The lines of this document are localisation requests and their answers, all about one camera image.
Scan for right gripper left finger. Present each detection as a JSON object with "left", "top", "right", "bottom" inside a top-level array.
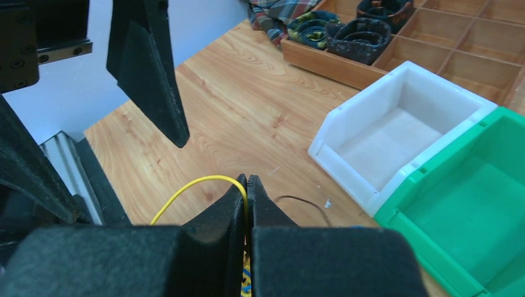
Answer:
[{"left": 1, "top": 186, "right": 244, "bottom": 296}]

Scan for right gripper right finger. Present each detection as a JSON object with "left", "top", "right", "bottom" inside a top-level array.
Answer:
[{"left": 248, "top": 175, "right": 428, "bottom": 296}]

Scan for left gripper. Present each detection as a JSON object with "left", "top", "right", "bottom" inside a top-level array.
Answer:
[{"left": 1, "top": 0, "right": 92, "bottom": 93}]

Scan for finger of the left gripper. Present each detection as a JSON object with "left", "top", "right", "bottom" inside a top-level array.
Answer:
[
  {"left": 106, "top": 0, "right": 189, "bottom": 148},
  {"left": 1, "top": 97, "right": 80, "bottom": 223}
]

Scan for yellow cable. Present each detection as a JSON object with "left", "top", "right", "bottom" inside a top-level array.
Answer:
[{"left": 150, "top": 175, "right": 250, "bottom": 297}]

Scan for plaid cloth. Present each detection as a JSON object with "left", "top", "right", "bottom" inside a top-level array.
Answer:
[{"left": 242, "top": 0, "right": 320, "bottom": 48}]

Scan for white plastic bin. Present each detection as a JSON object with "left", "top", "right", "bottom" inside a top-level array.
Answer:
[{"left": 308, "top": 61, "right": 497, "bottom": 216}]

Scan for rolled green-black belt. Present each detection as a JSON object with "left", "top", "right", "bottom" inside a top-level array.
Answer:
[{"left": 287, "top": 11, "right": 341, "bottom": 51}]

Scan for green plastic bin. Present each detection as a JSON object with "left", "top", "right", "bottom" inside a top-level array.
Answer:
[{"left": 374, "top": 107, "right": 524, "bottom": 296}]

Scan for rolled dark patterned belt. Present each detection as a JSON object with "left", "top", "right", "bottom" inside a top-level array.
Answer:
[{"left": 325, "top": 18, "right": 392, "bottom": 66}]

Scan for rolled dark belt middle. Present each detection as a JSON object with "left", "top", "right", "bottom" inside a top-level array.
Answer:
[{"left": 357, "top": 0, "right": 415, "bottom": 34}]

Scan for wooden compartment tray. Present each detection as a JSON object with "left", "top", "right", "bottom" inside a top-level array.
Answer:
[{"left": 281, "top": 1, "right": 524, "bottom": 113}]

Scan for brown cable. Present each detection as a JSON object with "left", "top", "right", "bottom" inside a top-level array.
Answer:
[{"left": 274, "top": 195, "right": 333, "bottom": 228}]

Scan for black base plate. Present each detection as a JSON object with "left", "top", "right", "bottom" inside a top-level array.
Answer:
[{"left": 76, "top": 139, "right": 132, "bottom": 226}]

